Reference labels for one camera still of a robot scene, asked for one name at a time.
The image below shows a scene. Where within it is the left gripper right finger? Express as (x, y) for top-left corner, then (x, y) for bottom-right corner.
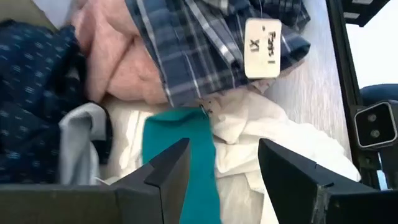
(257, 138), (335, 224)

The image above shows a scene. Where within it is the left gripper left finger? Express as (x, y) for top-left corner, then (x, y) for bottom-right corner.
(111, 138), (192, 224)

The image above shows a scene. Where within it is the teal sock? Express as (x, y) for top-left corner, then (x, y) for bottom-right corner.
(142, 107), (222, 224)

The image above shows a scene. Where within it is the white garment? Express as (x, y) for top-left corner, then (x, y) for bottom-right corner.
(99, 90), (363, 224)

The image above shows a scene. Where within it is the blue plaid shirt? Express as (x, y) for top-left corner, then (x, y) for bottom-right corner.
(124, 0), (312, 108)

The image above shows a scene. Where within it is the white pants size tag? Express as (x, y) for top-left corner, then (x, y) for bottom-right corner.
(244, 17), (283, 80)

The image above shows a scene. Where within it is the pink woven shirt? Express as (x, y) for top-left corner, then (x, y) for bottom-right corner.
(68, 0), (171, 106)

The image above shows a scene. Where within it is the navy dotted garment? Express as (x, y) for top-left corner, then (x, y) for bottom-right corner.
(0, 18), (114, 186)

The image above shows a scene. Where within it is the blue chair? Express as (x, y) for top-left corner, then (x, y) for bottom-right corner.
(359, 83), (398, 105)

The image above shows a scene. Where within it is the black equipment case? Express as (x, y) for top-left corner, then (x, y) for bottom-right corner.
(340, 0), (391, 28)

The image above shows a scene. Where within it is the beige fabric storage bin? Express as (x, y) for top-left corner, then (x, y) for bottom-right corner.
(0, 0), (60, 32)

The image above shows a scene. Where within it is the table-level camera box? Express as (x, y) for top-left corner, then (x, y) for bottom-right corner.
(353, 100), (398, 151)

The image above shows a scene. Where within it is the black table frame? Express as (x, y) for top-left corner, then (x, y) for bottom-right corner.
(325, 0), (382, 190)

